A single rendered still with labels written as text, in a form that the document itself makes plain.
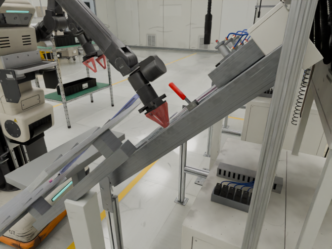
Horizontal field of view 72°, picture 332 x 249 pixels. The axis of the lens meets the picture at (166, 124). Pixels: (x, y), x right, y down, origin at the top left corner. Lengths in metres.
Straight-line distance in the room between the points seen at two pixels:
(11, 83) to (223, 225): 1.09
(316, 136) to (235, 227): 1.46
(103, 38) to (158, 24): 9.80
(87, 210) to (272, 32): 0.60
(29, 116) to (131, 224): 0.92
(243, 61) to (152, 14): 10.17
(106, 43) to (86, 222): 0.52
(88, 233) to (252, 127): 1.74
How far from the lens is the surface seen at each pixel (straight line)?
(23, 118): 1.38
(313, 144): 2.22
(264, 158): 0.57
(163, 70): 0.73
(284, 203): 1.02
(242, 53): 0.58
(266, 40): 0.55
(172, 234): 1.63
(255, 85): 0.55
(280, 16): 0.55
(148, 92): 0.75
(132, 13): 11.23
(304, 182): 1.17
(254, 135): 2.20
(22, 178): 1.24
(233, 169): 1.05
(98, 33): 0.79
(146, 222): 1.69
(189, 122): 0.62
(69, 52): 7.64
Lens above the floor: 1.26
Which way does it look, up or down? 25 degrees down
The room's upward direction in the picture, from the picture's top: straight up
